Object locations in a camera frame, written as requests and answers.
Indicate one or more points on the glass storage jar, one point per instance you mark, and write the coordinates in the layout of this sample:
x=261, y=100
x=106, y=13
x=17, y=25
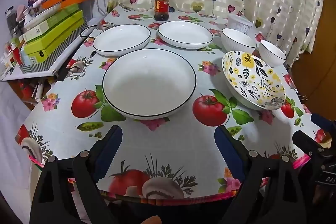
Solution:
x=11, y=20

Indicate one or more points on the white ribbed bowl black rim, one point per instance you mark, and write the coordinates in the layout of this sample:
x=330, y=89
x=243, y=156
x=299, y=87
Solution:
x=273, y=54
x=237, y=40

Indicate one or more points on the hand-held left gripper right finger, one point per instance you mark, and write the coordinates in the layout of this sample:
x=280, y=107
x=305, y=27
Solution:
x=227, y=151

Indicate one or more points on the cluster of small bottles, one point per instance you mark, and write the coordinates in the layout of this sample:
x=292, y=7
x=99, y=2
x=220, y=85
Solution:
x=11, y=56

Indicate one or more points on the black white striped box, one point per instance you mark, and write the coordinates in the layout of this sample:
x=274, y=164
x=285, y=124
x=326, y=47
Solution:
x=56, y=61

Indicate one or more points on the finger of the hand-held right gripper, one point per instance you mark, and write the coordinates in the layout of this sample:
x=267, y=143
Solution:
x=324, y=123
x=305, y=141

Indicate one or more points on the red lid sauce jar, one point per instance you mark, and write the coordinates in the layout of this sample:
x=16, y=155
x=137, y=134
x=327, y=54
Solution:
x=162, y=7

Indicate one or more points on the white side shelf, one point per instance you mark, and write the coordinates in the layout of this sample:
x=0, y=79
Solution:
x=10, y=77

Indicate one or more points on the pale green flat box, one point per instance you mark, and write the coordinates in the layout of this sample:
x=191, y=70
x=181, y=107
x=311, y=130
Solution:
x=56, y=20

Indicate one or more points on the vegetable print tablecloth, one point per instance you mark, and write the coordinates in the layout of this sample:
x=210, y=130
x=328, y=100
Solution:
x=170, y=142

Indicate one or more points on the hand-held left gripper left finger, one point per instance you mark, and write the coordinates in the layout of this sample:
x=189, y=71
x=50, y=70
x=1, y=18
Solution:
x=112, y=151

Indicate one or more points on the white plate black rim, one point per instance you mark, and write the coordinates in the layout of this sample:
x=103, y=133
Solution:
x=120, y=39
x=149, y=82
x=185, y=33

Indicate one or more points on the yellow black floral bowl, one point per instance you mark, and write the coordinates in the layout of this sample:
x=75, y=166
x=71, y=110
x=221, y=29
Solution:
x=252, y=79

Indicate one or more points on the white plastic tub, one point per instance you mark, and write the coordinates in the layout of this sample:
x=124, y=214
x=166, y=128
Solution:
x=239, y=22

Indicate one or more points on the black binder clip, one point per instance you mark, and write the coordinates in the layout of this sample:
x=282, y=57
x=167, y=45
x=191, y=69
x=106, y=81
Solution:
x=304, y=97

